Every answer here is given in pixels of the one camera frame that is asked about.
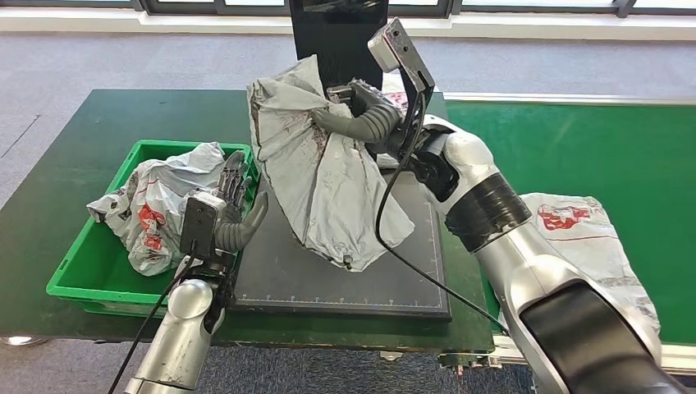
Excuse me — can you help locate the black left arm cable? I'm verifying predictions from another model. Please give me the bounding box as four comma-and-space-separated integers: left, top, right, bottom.
108, 250, 199, 394

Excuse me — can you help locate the white window sill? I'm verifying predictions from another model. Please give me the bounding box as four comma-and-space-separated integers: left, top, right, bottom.
0, 4, 696, 44

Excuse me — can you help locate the dark window frame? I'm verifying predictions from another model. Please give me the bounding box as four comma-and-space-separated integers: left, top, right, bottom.
0, 0, 696, 20

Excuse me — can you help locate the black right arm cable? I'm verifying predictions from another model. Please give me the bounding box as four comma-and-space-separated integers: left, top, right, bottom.
373, 92, 512, 336

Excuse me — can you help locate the dark green table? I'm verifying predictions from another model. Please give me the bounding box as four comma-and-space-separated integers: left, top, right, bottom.
0, 89, 496, 355

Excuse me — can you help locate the grey parcel bag faded print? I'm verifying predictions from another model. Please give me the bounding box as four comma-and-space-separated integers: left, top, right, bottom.
247, 54, 416, 273

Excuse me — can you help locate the green plastic crate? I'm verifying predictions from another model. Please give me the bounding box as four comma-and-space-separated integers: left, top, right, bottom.
44, 140, 262, 319

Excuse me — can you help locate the green conveyor belt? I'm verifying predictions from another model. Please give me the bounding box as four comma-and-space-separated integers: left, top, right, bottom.
442, 100, 696, 346

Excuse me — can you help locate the grey red-print parcel bag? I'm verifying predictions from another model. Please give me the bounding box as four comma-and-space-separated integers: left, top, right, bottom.
86, 142, 230, 277

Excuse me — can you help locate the grey parcel bag red logo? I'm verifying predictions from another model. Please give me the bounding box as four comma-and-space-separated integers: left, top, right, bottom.
516, 191, 663, 349

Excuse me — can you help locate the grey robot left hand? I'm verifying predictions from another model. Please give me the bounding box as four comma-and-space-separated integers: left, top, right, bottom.
217, 150, 270, 230

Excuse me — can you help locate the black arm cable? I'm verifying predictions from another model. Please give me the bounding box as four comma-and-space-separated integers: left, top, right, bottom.
108, 250, 199, 394
373, 92, 512, 336

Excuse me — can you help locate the black inbound scanner machine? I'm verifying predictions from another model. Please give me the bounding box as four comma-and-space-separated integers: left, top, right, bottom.
231, 0, 453, 322

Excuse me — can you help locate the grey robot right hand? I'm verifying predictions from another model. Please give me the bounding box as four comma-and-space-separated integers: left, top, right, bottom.
310, 78, 391, 140

